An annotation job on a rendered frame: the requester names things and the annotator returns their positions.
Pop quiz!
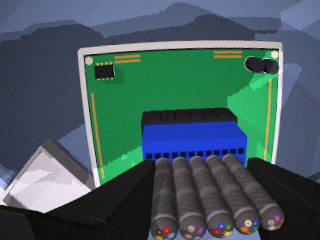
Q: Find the blue plug with grey cables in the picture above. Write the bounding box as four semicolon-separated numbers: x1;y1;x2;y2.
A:
141;121;285;240

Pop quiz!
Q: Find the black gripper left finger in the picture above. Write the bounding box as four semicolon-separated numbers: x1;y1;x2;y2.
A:
0;160;156;240

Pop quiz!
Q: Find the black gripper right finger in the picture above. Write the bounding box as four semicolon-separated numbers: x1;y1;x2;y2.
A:
247;157;320;240

